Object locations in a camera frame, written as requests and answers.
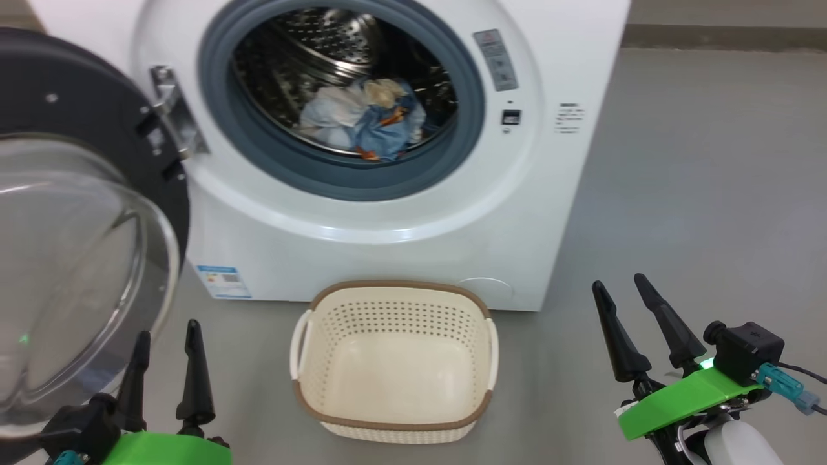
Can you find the black door latch socket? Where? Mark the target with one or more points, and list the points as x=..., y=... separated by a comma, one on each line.
x=512, y=117

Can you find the metal door hinge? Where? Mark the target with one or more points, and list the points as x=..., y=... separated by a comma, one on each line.
x=177, y=116

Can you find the grey warning sticker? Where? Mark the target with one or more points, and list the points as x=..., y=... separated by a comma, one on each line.
x=496, y=60

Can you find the teal right camera connector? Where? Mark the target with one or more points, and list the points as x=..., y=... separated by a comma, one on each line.
x=785, y=387

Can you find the black round glass washer door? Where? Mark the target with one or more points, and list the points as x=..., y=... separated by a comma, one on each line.
x=77, y=258

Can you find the cream perforated laundry basket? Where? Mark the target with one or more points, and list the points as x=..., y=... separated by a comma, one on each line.
x=394, y=368

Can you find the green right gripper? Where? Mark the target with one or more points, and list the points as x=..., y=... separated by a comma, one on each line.
x=685, y=400

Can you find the blue energy label sticker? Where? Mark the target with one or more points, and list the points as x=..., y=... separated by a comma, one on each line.
x=223, y=281

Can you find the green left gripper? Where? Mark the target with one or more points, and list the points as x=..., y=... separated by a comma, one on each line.
x=171, y=451

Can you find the teal camera connector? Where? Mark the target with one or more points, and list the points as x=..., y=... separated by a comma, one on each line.
x=785, y=387
x=68, y=458

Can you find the small black text label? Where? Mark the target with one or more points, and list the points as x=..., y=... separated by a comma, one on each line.
x=570, y=117

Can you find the white front-load washing machine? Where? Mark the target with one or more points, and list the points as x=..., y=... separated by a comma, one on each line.
x=387, y=258

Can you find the grey rubber door seal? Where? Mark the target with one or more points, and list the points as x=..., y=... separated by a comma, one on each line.
x=258, y=168

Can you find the teal left camera connector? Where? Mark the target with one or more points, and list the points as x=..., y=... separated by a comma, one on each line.
x=68, y=458

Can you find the pale white-blue garment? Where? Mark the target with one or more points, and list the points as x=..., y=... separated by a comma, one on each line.
x=333, y=113

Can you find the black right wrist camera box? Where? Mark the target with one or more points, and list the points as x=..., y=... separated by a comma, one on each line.
x=746, y=352

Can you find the round white filter cover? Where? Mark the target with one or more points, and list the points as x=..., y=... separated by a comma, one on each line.
x=488, y=292

